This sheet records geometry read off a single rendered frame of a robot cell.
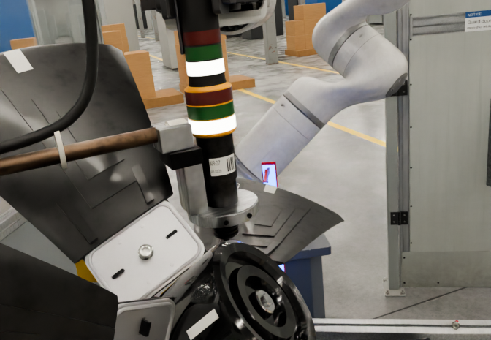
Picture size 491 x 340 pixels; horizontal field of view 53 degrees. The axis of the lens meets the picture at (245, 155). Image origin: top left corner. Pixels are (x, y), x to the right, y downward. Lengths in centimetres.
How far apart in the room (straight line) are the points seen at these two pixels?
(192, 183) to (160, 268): 8
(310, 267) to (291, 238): 54
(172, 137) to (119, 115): 10
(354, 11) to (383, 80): 15
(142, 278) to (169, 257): 3
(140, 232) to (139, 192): 4
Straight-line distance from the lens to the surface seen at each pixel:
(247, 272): 42
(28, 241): 145
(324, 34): 111
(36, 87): 53
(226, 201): 47
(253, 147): 110
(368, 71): 107
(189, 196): 45
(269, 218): 63
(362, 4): 104
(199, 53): 43
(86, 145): 43
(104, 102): 52
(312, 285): 115
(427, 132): 235
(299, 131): 109
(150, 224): 45
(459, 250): 260
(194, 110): 44
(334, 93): 108
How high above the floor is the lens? 145
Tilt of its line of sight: 17 degrees down
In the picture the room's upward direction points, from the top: 6 degrees counter-clockwise
